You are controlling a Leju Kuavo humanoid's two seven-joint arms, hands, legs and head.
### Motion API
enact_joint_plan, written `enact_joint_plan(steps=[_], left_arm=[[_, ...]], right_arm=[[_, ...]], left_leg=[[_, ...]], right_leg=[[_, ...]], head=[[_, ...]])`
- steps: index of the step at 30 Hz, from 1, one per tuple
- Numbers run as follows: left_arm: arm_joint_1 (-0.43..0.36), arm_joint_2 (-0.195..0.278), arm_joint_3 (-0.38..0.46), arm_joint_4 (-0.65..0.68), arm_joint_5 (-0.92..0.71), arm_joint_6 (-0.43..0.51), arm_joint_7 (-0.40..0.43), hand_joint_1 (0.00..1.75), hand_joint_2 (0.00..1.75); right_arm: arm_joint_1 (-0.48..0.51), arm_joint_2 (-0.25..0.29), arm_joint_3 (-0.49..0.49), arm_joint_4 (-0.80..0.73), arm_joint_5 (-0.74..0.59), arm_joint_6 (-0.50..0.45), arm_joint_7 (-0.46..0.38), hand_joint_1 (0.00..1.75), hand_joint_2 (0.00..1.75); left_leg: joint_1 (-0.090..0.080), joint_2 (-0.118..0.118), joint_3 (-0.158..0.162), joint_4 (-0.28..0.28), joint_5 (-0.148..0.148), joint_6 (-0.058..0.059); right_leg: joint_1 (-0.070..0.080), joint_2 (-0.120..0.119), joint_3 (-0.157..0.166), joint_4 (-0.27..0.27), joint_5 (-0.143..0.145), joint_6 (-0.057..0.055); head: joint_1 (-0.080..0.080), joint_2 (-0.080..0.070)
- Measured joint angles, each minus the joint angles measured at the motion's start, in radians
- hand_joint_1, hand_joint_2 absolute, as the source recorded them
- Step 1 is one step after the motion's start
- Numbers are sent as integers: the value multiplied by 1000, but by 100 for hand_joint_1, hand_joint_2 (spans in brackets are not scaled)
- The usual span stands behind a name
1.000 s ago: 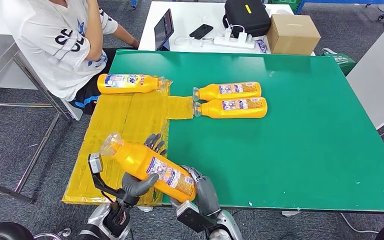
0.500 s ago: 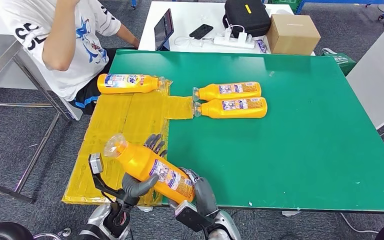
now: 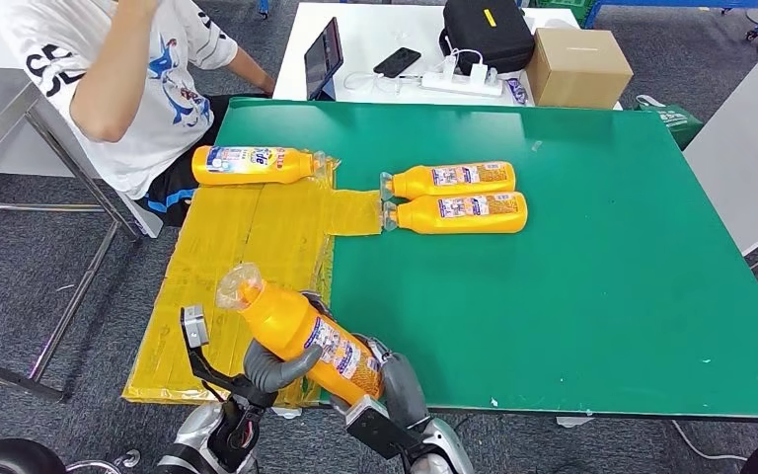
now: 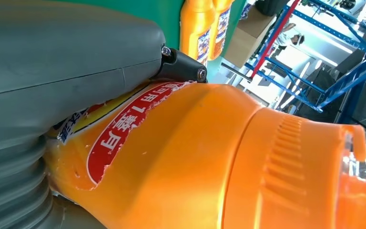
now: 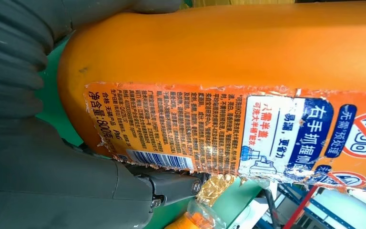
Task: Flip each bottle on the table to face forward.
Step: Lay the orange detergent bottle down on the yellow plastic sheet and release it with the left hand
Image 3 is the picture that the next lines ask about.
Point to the white power strip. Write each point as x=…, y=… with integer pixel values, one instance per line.
x=461, y=85

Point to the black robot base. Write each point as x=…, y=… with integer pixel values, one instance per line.
x=6, y=458

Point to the black tablet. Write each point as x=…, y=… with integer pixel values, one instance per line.
x=322, y=61

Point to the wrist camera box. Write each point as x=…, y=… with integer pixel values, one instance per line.
x=194, y=326
x=376, y=428

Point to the orange detergent bottle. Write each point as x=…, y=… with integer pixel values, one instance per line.
x=300, y=167
x=418, y=216
x=281, y=320
x=418, y=183

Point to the white table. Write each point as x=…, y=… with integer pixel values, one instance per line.
x=366, y=26

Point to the brown cardboard box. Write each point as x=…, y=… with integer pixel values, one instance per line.
x=578, y=69

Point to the person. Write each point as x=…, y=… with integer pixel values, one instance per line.
x=124, y=78

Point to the blue cart leg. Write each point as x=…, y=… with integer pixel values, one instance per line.
x=264, y=6

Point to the yellow taped cardboard mat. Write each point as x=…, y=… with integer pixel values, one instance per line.
x=255, y=242

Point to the blue metal rack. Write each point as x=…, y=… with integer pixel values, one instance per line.
x=592, y=13

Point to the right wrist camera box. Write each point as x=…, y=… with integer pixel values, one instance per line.
x=376, y=428

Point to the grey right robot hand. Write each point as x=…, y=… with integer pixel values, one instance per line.
x=405, y=392

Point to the green shopping bag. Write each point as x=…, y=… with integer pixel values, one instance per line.
x=673, y=122

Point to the purple snack packet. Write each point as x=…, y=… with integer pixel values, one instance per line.
x=517, y=90

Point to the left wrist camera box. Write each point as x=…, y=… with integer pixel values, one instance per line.
x=194, y=326

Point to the white charger plug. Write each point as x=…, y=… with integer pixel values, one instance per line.
x=478, y=73
x=449, y=65

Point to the black zippered bag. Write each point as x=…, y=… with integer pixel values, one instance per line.
x=487, y=33

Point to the black smartphone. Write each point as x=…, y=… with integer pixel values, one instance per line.
x=396, y=62

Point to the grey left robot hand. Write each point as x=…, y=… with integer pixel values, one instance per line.
x=264, y=376

